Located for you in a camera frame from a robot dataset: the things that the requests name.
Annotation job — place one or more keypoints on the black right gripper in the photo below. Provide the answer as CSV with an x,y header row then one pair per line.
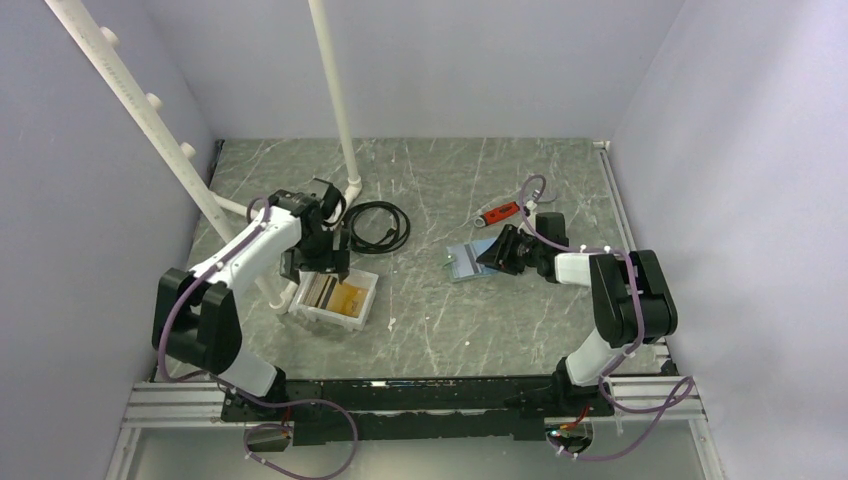
x,y
500,256

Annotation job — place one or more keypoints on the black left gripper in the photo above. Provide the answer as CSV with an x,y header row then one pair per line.
x,y
292,258

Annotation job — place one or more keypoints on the gold striped credit card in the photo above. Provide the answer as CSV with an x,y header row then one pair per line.
x,y
319,290

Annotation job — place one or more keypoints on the white patterned card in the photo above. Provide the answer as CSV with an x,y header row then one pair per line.
x,y
466,260

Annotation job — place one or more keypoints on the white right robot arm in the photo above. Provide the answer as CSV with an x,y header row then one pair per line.
x,y
631,301

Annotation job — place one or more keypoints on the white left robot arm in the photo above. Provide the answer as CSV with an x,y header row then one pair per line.
x,y
196,320

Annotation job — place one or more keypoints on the clear plastic tray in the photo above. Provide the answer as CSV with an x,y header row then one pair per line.
x,y
348,306

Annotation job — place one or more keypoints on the red handled adjustable wrench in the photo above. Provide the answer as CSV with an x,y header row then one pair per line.
x,y
505,211

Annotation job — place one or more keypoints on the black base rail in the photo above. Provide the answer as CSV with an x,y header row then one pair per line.
x,y
522,407

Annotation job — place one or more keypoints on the aluminium extrusion frame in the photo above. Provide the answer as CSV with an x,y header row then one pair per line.
x,y
159,405

